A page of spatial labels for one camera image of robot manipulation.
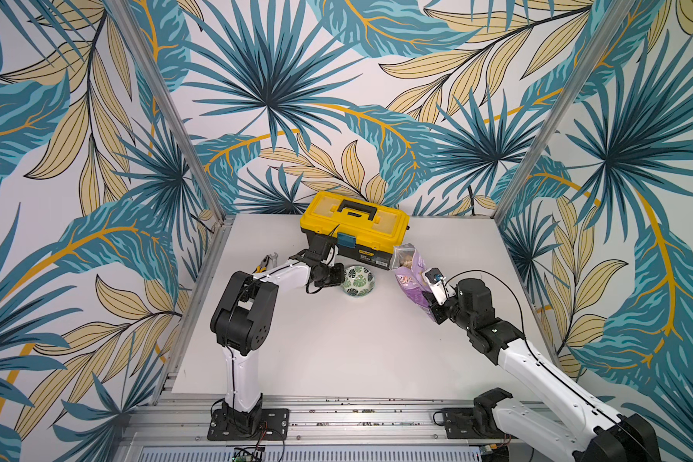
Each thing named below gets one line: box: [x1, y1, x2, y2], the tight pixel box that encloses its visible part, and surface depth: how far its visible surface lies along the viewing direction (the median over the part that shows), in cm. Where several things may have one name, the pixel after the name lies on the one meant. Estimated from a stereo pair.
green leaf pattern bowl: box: [340, 264, 376, 298], surface depth 100 cm
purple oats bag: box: [389, 243, 437, 324], surface depth 81 cm
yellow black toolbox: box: [301, 190, 411, 271], surface depth 99 cm
